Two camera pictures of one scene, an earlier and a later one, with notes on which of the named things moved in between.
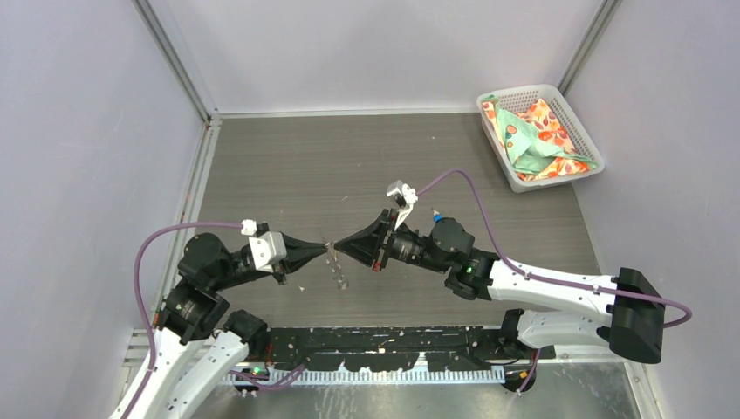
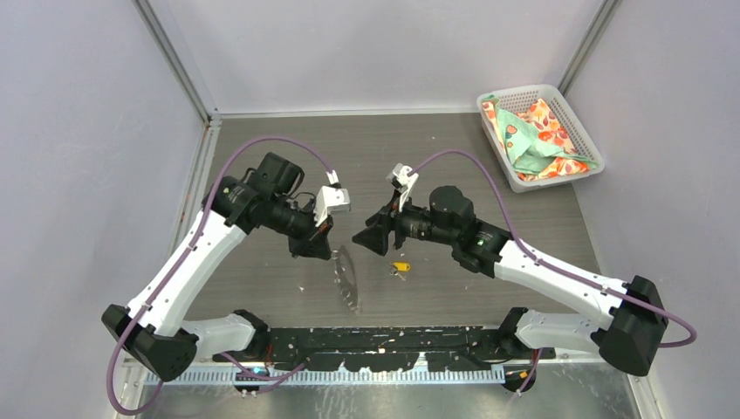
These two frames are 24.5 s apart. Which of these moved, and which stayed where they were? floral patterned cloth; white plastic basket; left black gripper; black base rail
Moved: left black gripper
Stayed: black base rail; floral patterned cloth; white plastic basket
